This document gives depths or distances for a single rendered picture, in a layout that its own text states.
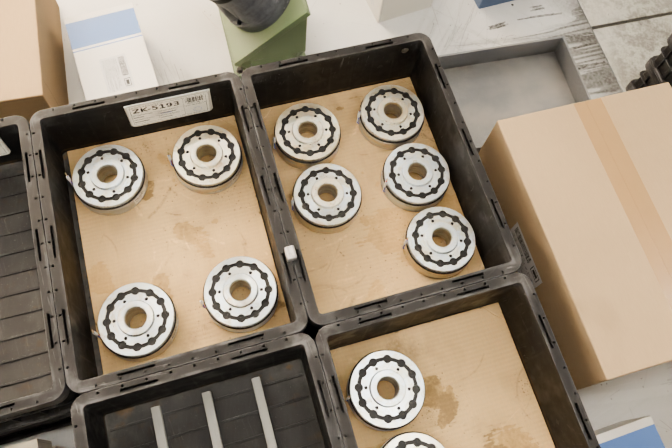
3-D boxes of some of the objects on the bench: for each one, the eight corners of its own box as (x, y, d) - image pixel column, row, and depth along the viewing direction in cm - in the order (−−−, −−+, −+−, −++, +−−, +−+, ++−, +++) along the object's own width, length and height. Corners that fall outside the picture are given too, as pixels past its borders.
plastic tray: (455, 163, 121) (462, 151, 117) (424, 71, 129) (430, 56, 124) (591, 138, 126) (603, 125, 121) (554, 50, 133) (564, 35, 128)
